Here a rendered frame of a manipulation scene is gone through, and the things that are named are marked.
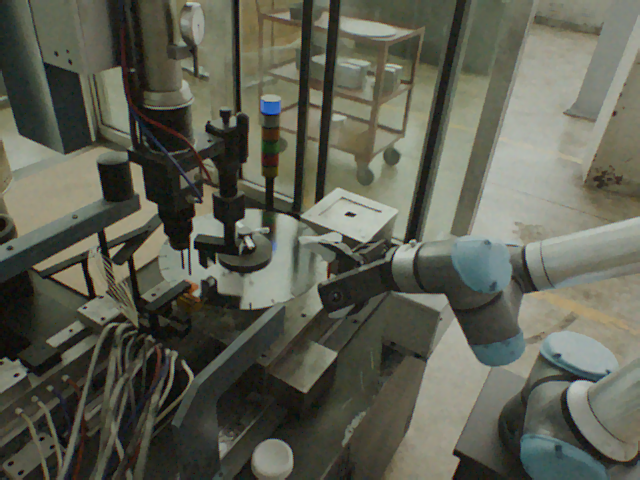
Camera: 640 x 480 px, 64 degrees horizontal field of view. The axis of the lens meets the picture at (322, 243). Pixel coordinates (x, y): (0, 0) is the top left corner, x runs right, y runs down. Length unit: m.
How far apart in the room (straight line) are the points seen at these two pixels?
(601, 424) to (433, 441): 1.20
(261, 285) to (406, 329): 0.33
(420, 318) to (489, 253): 0.42
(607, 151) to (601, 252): 3.11
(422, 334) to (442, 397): 1.01
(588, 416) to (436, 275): 0.28
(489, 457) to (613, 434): 0.29
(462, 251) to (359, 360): 0.50
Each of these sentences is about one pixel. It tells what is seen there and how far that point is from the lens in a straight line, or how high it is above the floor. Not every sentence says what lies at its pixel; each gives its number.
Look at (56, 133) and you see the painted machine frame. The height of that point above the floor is 1.25.
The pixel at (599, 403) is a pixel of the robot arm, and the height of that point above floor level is 1.03.
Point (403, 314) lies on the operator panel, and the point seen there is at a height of 0.85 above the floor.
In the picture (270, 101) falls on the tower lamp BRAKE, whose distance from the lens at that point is 1.19.
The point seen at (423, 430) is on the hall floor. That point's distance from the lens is 1.98.
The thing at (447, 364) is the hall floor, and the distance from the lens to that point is 2.21.
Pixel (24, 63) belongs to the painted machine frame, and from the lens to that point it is 0.83.
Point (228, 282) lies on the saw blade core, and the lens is 0.97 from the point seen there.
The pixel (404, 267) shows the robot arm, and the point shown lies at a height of 1.13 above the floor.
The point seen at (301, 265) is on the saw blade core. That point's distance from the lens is 1.01.
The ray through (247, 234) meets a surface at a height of 1.00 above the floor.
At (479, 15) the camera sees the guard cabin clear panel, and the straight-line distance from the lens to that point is 1.17.
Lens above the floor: 1.57
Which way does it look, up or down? 35 degrees down
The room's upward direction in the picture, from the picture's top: 5 degrees clockwise
